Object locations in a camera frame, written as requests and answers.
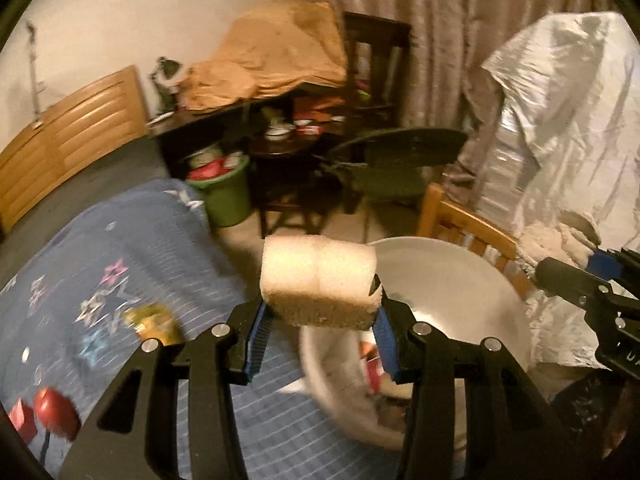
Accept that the beige sponge block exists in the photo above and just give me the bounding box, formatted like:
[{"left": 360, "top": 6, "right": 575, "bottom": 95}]
[{"left": 259, "top": 234, "right": 378, "bottom": 332}]

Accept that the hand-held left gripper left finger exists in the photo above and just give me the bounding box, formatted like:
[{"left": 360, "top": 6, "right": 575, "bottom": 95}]
[{"left": 59, "top": 300, "right": 273, "bottom": 480}]

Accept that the green bucket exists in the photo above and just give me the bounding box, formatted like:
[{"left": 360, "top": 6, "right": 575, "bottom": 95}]
[{"left": 187, "top": 152, "right": 252, "bottom": 228}]

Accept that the gold foil wrapper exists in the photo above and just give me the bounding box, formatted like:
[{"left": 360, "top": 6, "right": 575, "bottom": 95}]
[{"left": 125, "top": 304, "right": 183, "bottom": 346}]

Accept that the red snack wrapper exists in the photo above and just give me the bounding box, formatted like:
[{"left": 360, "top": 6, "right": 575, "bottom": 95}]
[{"left": 357, "top": 342, "right": 396, "bottom": 391}]

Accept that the black mesh chair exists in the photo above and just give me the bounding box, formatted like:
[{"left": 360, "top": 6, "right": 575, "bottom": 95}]
[{"left": 320, "top": 127, "right": 468, "bottom": 211}]

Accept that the dark round side table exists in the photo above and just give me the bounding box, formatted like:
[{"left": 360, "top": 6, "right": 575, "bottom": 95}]
[{"left": 247, "top": 135, "right": 321, "bottom": 241}]

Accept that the silver plastic cover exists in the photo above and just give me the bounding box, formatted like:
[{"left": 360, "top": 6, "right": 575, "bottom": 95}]
[{"left": 480, "top": 10, "right": 640, "bottom": 366}]

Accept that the orange cloth cover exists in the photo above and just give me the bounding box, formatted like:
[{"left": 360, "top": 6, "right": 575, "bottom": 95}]
[{"left": 182, "top": 0, "right": 348, "bottom": 111}]

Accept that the blue checked blanket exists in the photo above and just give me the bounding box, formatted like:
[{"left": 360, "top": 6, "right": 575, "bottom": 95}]
[{"left": 0, "top": 180, "right": 416, "bottom": 480}]

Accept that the red apple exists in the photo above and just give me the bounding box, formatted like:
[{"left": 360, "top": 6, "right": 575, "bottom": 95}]
[{"left": 32, "top": 386, "right": 82, "bottom": 443}]

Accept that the small red packet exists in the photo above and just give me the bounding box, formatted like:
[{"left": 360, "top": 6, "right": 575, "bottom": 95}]
[{"left": 10, "top": 400, "right": 36, "bottom": 443}]

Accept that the dark grey mattress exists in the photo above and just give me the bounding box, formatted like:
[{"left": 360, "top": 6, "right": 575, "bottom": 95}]
[{"left": 0, "top": 137, "right": 171, "bottom": 281}]

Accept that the white plastic bucket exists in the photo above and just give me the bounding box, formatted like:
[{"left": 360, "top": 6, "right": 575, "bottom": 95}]
[{"left": 299, "top": 236, "right": 533, "bottom": 453}]

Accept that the beige crumpled cloth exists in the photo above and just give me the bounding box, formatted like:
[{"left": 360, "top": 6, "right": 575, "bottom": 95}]
[{"left": 520, "top": 210, "right": 601, "bottom": 271}]

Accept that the patterned brown curtain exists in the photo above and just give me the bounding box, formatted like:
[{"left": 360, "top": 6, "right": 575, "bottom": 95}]
[{"left": 285, "top": 0, "right": 596, "bottom": 196}]

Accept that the dark wooden desk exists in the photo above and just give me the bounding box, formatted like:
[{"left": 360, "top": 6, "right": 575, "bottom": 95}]
[{"left": 147, "top": 85, "right": 396, "bottom": 171}]

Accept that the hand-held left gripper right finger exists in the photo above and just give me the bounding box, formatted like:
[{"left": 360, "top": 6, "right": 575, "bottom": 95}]
[{"left": 368, "top": 274, "right": 572, "bottom": 480}]

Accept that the light wooden chair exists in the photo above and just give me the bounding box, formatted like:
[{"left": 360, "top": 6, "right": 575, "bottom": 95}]
[{"left": 417, "top": 183, "right": 536, "bottom": 301}]

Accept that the wooden headboard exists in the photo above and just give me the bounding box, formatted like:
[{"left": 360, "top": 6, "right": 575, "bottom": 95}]
[{"left": 0, "top": 65, "right": 151, "bottom": 233}]

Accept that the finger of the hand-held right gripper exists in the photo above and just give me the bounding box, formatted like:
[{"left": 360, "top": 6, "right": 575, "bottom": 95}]
[
  {"left": 587, "top": 248, "right": 640, "bottom": 282},
  {"left": 535, "top": 256, "right": 615, "bottom": 309}
]

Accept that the black plastic bag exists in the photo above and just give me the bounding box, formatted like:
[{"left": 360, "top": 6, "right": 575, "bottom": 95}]
[{"left": 550, "top": 375, "right": 626, "bottom": 461}]

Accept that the dark wooden chair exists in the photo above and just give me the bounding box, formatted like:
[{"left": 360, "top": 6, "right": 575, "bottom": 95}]
[{"left": 342, "top": 11, "right": 413, "bottom": 126}]

